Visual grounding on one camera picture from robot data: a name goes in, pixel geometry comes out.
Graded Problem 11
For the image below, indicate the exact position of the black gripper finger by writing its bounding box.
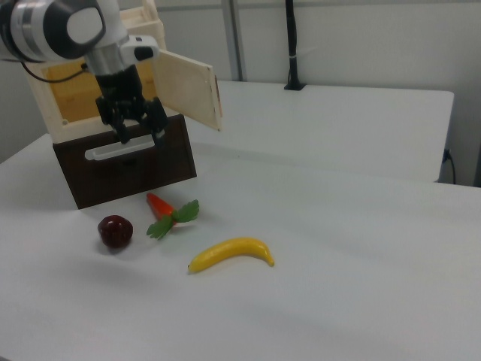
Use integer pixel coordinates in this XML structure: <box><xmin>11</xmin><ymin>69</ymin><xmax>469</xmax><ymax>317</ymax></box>
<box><xmin>95</xmin><ymin>98</ymin><xmax>132</xmax><ymax>146</ymax></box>
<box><xmin>141</xmin><ymin>96</ymin><xmax>169</xmax><ymax>148</ymax></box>

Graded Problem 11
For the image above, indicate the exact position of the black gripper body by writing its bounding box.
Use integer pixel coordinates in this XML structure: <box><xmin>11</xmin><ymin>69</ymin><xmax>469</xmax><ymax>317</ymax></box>
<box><xmin>95</xmin><ymin>69</ymin><xmax>152</xmax><ymax>126</ymax></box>

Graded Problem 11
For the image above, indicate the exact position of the cream cabinet door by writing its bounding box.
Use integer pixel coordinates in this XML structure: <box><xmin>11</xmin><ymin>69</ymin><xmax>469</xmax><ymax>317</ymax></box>
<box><xmin>151</xmin><ymin>47</ymin><xmax>224</xmax><ymax>132</ymax></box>

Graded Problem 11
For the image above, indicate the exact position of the cream plastic cabinet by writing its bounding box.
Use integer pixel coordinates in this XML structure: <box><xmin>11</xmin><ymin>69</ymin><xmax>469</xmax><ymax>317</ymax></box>
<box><xmin>24</xmin><ymin>0</ymin><xmax>167</xmax><ymax>146</ymax></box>

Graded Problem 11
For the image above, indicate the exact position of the dark brown wooden drawer box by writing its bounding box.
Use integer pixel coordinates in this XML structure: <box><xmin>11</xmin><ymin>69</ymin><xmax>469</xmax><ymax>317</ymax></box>
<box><xmin>51</xmin><ymin>114</ymin><xmax>198</xmax><ymax>211</ymax></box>

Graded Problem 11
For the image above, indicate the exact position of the orange toy carrot with leaves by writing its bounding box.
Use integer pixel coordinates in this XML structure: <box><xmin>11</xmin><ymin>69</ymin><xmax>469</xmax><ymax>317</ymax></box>
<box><xmin>145</xmin><ymin>192</ymin><xmax>201</xmax><ymax>241</ymax></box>

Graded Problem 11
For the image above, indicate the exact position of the red toy apple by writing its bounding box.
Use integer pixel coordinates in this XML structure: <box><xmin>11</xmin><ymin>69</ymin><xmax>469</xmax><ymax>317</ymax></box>
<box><xmin>98</xmin><ymin>214</ymin><xmax>135</xmax><ymax>250</ymax></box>

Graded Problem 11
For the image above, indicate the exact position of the yellow toy banana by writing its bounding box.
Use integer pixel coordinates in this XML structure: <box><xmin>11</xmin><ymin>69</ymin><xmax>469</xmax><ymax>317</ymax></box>
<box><xmin>186</xmin><ymin>236</ymin><xmax>276</xmax><ymax>275</ymax></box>

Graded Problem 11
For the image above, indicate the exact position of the white drawer handle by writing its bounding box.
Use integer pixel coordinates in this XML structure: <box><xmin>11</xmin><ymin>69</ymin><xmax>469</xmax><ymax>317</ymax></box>
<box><xmin>85</xmin><ymin>135</ymin><xmax>157</xmax><ymax>162</ymax></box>

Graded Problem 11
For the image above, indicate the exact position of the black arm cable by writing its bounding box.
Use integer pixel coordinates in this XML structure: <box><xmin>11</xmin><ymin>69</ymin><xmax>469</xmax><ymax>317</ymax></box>
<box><xmin>17</xmin><ymin>59</ymin><xmax>89</xmax><ymax>84</ymax></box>

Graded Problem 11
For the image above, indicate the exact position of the black camera pole stand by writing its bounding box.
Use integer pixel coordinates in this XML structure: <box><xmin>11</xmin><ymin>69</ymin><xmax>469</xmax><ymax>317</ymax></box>
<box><xmin>283</xmin><ymin>0</ymin><xmax>307</xmax><ymax>92</ymax></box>

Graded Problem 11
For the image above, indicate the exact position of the black wall plug cable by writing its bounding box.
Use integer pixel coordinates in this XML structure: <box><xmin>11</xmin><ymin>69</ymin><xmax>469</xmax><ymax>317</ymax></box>
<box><xmin>442</xmin><ymin>147</ymin><xmax>458</xmax><ymax>185</ymax></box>

